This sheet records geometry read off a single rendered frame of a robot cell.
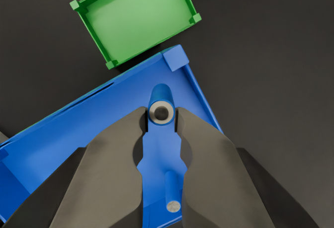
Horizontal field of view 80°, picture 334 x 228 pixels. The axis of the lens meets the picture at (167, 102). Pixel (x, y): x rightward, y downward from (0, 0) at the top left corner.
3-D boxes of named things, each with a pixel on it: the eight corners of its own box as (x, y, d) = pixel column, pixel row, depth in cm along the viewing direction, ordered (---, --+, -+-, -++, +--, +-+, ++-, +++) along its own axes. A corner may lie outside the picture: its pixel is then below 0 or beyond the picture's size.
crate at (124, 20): (167, -42, 59) (168, -56, 51) (197, 23, 64) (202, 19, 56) (80, 8, 61) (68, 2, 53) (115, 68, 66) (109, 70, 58)
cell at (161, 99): (165, 79, 18) (167, 94, 12) (174, 96, 19) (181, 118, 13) (148, 89, 19) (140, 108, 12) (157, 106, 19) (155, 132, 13)
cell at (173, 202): (183, 208, 25) (178, 176, 31) (176, 197, 24) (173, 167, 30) (170, 215, 25) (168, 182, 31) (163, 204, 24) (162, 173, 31)
